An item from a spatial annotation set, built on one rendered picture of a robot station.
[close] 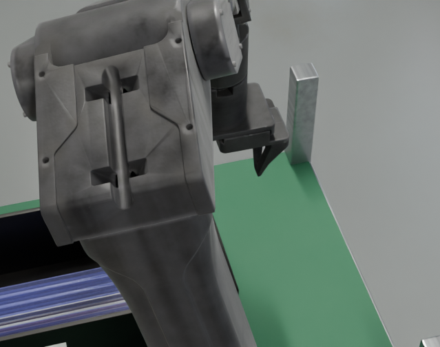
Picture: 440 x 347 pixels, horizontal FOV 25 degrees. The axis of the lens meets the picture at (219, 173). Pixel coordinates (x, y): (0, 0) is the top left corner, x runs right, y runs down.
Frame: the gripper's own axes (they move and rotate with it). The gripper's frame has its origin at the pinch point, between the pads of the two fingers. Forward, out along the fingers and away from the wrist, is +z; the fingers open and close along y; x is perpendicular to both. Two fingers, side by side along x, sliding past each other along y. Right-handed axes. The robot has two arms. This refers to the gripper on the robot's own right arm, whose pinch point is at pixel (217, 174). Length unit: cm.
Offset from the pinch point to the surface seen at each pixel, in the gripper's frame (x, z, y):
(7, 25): -180, 116, 19
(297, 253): -2.8, 20.2, -11.0
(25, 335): 8.7, 9.0, 22.5
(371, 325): 9.7, 20.1, -16.0
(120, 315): 8.7, 9.0, 12.6
